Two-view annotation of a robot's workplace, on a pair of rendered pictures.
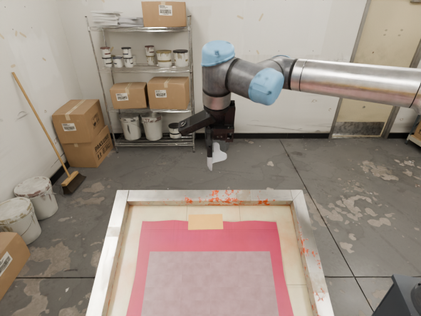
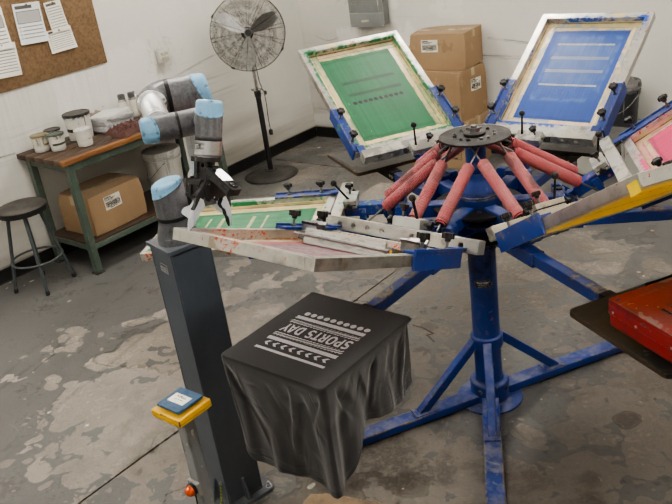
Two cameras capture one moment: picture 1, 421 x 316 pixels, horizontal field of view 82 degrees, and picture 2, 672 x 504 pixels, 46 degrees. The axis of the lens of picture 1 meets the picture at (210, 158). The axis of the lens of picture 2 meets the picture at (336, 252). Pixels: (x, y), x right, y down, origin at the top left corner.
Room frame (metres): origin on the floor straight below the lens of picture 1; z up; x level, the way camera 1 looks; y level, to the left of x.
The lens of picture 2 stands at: (2.00, 1.62, 2.28)
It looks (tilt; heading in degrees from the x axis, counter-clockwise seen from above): 24 degrees down; 222
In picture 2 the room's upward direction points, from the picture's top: 8 degrees counter-clockwise
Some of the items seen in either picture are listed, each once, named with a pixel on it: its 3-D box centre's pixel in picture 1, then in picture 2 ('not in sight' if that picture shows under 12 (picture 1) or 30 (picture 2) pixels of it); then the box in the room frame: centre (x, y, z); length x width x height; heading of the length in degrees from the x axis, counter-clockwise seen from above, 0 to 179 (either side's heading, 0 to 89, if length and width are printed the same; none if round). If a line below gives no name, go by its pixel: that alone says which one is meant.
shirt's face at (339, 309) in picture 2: not in sight; (316, 335); (0.34, 0.00, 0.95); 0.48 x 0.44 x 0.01; 0
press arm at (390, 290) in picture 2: not in sight; (400, 288); (-0.15, 0.00, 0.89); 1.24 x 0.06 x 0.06; 0
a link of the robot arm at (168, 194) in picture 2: not in sight; (170, 196); (0.33, -0.63, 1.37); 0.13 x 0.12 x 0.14; 145
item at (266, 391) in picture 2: not in sight; (281, 424); (0.57, 0.00, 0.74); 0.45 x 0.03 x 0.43; 90
